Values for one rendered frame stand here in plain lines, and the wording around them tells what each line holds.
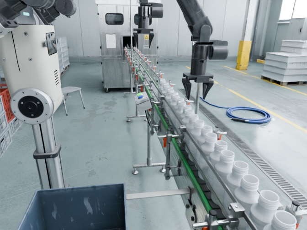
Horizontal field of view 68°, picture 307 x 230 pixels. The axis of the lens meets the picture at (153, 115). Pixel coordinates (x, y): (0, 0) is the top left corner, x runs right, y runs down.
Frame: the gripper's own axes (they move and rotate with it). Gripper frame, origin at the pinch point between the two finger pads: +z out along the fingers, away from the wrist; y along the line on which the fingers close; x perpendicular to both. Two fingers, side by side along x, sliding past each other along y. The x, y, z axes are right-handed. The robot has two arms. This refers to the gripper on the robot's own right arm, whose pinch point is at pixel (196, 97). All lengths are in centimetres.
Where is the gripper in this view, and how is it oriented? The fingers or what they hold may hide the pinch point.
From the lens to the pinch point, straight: 90.5
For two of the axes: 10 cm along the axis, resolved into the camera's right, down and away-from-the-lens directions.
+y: 9.9, -0.4, 1.5
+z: -0.1, 9.3, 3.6
